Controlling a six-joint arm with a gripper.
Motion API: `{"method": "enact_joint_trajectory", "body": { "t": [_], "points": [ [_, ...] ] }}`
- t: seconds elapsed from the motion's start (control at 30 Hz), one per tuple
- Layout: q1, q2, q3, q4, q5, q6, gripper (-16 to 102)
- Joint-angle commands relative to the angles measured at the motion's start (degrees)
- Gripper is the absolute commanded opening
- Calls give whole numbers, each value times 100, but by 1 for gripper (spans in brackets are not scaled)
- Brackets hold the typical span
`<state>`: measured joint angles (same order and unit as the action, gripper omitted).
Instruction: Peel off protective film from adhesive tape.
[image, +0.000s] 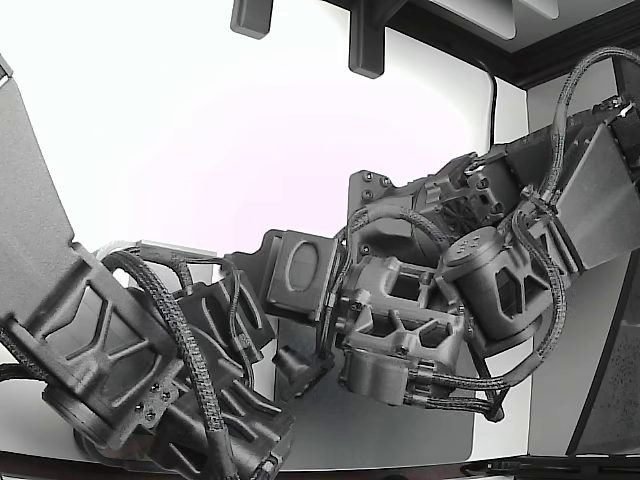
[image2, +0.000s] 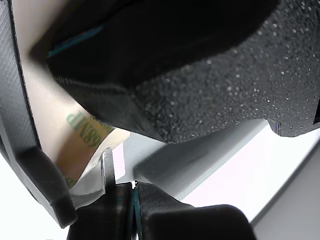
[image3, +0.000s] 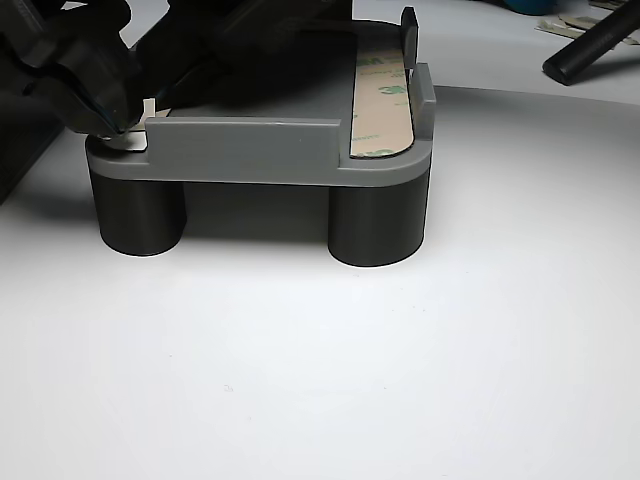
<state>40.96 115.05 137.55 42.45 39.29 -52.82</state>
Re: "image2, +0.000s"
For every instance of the tan 3M tape liner strip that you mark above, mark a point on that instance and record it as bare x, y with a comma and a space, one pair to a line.
82, 140

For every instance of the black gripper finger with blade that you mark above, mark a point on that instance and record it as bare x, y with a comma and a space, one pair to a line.
105, 215

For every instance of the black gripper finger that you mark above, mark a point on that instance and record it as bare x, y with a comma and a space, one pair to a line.
187, 222
200, 75
75, 22

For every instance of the grey fixture block, dark legs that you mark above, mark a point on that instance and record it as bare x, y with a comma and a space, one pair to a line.
15, 112

